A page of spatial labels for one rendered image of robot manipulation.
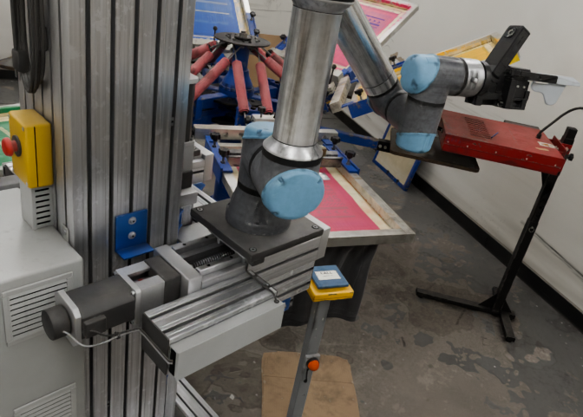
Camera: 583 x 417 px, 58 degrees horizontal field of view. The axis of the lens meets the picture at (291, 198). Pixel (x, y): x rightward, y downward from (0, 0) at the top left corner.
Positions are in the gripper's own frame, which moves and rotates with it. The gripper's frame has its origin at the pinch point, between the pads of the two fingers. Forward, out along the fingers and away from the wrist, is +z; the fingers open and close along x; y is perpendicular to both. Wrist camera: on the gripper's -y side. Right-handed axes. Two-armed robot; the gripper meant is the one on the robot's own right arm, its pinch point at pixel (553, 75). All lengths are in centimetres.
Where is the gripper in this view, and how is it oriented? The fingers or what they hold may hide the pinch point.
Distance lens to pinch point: 128.3
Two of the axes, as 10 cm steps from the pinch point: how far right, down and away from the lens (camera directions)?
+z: 9.4, 0.0, 3.5
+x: 3.2, 3.5, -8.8
